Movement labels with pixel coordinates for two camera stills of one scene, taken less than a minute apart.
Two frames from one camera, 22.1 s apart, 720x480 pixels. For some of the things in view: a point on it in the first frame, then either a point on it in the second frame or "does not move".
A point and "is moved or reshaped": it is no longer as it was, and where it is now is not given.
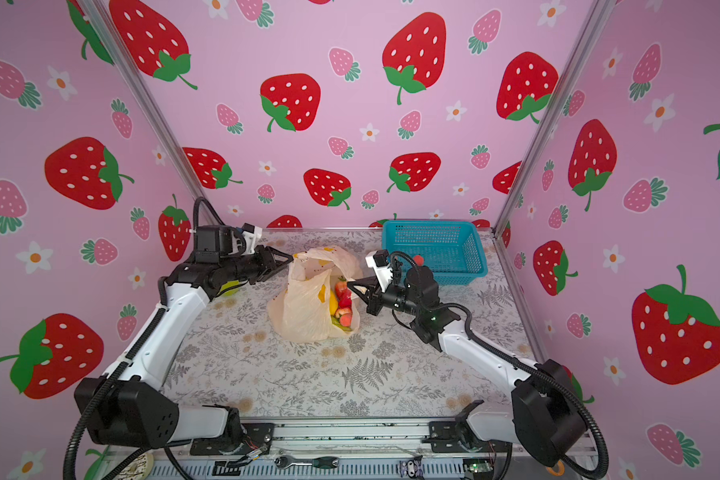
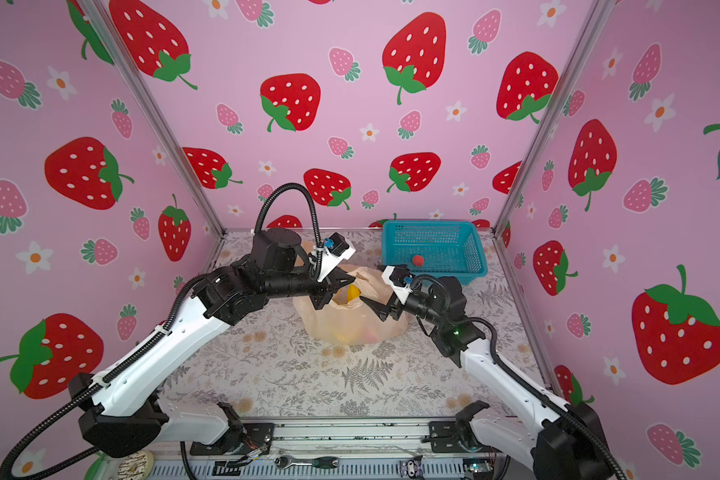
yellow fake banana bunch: [333, 302] to [353, 293]
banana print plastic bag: [302, 313] is moved or reshaped
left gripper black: [266, 263] to [329, 286]
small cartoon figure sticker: [412, 468] does not move
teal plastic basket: [453, 249] does not move
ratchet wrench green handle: [284, 461] does not move
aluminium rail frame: [361, 448] does not move
